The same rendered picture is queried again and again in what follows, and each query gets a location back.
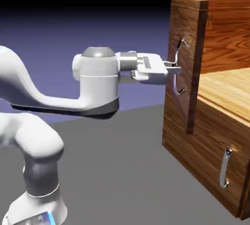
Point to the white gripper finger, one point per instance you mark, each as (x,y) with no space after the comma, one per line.
(174,70)
(168,63)

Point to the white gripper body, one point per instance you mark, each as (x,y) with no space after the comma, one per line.
(156,68)

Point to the wooden cabinet door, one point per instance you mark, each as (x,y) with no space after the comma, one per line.
(205,150)
(185,25)

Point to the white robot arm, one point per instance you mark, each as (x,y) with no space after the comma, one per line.
(97,76)

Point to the wooden cabinet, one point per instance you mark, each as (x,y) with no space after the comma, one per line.
(224,111)

